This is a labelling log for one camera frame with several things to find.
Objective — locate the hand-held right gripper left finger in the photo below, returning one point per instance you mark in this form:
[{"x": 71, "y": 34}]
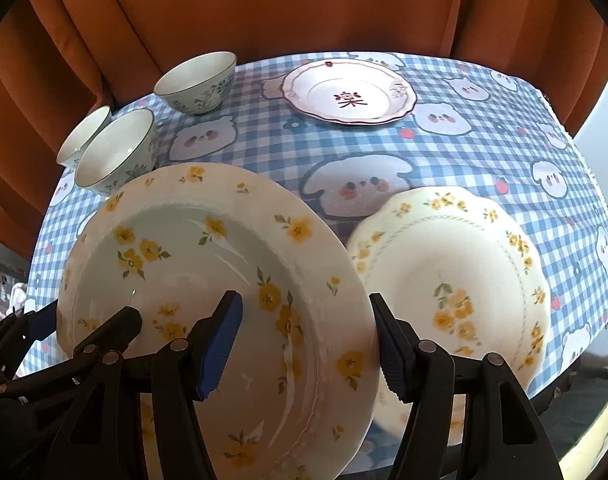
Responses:
[{"x": 219, "y": 350}]

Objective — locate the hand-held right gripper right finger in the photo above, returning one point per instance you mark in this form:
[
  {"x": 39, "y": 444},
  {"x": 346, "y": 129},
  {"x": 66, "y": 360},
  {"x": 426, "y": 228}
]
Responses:
[{"x": 391, "y": 360}]

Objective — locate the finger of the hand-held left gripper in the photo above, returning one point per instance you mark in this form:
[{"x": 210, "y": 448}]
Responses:
[
  {"x": 46, "y": 320},
  {"x": 119, "y": 327}
]

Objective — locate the large round yellow floral plate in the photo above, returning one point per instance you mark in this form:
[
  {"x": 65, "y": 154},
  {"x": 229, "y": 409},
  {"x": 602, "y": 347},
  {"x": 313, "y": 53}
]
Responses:
[{"x": 184, "y": 240}]

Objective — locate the white bowl blue floral print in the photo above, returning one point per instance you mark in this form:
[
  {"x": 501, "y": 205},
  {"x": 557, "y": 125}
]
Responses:
[
  {"x": 194, "y": 85},
  {"x": 81, "y": 135},
  {"x": 116, "y": 152}
]

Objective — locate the scalloped yellow floral plate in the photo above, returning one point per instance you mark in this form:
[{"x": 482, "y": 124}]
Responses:
[{"x": 459, "y": 260}]

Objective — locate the blue checked cartoon tablecloth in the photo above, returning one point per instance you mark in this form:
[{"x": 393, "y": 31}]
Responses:
[{"x": 294, "y": 150}]

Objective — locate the red-trimmed white plate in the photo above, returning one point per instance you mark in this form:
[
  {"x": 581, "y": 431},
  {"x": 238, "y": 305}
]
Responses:
[{"x": 329, "y": 87}]

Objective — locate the orange curtain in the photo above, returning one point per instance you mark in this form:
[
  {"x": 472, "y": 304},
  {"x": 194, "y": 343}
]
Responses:
[{"x": 284, "y": 10}]

